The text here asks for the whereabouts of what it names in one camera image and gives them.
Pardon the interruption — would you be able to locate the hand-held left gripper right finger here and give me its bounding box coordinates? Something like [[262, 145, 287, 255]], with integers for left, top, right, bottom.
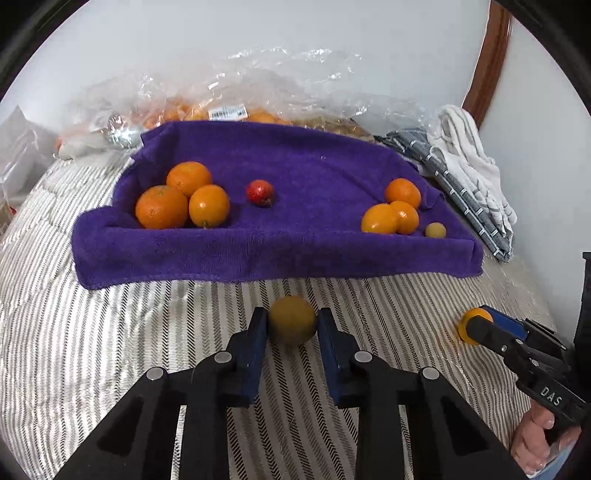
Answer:
[[316, 307, 527, 480]]

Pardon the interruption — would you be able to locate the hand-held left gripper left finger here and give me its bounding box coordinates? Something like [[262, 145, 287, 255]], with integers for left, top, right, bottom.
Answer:
[[55, 307, 269, 480]]

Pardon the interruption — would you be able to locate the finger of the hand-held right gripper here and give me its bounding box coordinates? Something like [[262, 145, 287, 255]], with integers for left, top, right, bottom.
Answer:
[[466, 318, 525, 365], [480, 305, 527, 340]]

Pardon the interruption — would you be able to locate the small orange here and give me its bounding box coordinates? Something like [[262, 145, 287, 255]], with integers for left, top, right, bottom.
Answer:
[[385, 178, 422, 209], [457, 308, 494, 347]]

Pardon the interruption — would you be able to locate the oval orange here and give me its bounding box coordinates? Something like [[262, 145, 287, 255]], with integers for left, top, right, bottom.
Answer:
[[361, 204, 402, 234]]

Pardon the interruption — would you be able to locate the medium orange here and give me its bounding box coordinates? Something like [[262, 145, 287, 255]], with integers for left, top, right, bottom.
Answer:
[[189, 185, 230, 228], [390, 200, 420, 235], [166, 161, 213, 198]]

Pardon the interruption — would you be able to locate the small red fruit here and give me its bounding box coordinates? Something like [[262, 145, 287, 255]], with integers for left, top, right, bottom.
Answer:
[[246, 180, 274, 206]]

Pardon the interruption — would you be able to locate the large orange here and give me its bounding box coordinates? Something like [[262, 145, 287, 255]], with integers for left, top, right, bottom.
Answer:
[[136, 185, 189, 230]]

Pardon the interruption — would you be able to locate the pile of brown fruits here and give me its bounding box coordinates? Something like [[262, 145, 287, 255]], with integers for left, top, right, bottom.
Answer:
[[295, 117, 375, 144]]

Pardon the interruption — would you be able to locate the person's right hand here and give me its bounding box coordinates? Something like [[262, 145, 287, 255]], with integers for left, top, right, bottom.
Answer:
[[510, 407, 581, 477]]

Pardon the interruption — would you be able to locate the blue jeans leg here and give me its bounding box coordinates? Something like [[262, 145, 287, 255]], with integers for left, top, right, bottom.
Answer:
[[526, 438, 583, 480]]

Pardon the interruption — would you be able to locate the purple towel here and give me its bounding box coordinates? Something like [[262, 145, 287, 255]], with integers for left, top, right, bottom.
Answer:
[[73, 121, 485, 291]]

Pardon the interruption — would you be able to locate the grey striped cloth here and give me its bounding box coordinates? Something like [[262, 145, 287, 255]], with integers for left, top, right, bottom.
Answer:
[[374, 128, 514, 264]]

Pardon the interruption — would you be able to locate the white cloth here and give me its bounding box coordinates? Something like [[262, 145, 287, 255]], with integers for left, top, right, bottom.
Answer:
[[427, 105, 518, 236]]

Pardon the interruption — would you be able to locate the pile of small oranges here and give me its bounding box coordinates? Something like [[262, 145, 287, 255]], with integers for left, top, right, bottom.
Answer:
[[139, 99, 296, 130]]

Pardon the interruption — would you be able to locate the silver foil package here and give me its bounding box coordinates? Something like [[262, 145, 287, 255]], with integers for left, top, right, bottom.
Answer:
[[104, 115, 144, 148]]

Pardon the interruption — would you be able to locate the clear plastic bag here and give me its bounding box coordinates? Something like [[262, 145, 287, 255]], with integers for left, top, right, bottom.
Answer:
[[60, 46, 430, 148]]

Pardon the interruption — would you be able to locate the white plastic bottle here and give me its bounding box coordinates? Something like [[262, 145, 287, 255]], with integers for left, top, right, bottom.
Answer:
[[56, 134, 109, 160]]

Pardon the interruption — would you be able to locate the white plastic bag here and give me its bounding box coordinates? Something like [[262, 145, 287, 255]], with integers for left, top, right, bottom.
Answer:
[[0, 105, 61, 195]]

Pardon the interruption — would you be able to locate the wooden door frame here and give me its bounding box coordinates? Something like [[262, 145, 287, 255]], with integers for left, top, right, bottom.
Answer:
[[462, 0, 513, 127]]

